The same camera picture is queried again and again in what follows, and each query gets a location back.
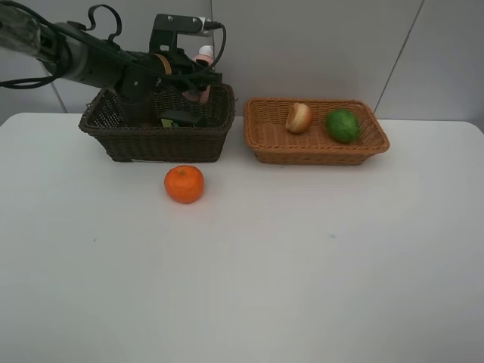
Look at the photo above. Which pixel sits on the dark brown wicker basket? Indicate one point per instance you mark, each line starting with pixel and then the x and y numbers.
pixel 104 120

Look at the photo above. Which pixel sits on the pink lotion bottle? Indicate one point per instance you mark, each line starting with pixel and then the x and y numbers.
pixel 206 57

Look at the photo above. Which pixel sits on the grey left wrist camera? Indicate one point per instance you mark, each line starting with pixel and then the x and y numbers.
pixel 167 28

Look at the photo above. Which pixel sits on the translucent purple plastic cup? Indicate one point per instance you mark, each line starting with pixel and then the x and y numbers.
pixel 138 109

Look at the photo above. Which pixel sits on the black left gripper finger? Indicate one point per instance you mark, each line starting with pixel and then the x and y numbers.
pixel 204 81

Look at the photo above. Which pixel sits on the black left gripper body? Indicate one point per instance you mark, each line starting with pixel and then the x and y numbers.
pixel 148 73

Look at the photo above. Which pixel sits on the red yellow peach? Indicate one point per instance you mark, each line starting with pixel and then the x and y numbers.
pixel 299 118

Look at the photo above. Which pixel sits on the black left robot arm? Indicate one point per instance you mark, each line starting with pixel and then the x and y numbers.
pixel 69 51

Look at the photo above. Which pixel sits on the dark green pump bottle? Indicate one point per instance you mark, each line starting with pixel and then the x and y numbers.
pixel 181 118

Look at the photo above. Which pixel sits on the green lime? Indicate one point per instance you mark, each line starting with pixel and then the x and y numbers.
pixel 343 126

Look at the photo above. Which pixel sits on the light orange wicker basket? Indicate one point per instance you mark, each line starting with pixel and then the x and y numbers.
pixel 267 137

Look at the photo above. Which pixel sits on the orange mandarin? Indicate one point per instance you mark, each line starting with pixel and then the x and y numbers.
pixel 184 184

